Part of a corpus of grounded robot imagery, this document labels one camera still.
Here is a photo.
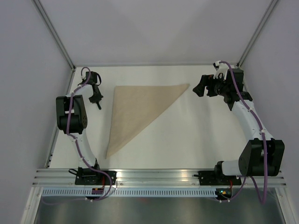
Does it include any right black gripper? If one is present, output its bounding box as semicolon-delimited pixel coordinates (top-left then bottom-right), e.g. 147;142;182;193
193;73;230;97

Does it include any right aluminium frame post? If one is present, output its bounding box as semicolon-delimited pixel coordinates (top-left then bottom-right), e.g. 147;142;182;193
236;0;280;68

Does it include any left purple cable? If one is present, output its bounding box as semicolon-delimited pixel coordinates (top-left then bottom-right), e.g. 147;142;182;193
42;67;113;206

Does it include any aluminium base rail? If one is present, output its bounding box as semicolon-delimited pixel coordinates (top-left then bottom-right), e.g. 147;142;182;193
32;169;287;187

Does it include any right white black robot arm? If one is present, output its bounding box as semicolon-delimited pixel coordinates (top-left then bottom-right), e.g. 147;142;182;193
193;69;285;184

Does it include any left aluminium frame post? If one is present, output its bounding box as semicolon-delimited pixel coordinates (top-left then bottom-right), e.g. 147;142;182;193
32;0;76;71

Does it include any aluminium frame post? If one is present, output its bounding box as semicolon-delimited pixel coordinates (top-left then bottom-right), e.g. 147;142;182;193
32;0;76;71
236;0;280;68

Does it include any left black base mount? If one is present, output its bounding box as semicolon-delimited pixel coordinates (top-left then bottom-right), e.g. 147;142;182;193
68;168;117;186

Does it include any beige cloth napkin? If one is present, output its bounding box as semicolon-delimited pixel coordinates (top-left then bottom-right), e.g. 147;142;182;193
106;84;190;158

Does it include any white slotted cable duct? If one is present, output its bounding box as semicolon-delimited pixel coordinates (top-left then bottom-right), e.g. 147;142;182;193
42;187;216;197

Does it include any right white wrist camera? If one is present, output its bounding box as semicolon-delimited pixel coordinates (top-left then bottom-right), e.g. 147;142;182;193
213;61;229;79

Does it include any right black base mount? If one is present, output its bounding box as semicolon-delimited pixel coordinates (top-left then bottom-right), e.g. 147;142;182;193
193;170;242;186

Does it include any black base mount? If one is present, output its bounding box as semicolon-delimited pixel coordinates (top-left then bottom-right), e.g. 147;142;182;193
193;170;242;186
68;168;117;186

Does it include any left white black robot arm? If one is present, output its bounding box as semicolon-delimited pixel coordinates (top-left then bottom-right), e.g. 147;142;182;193
56;71;103;185

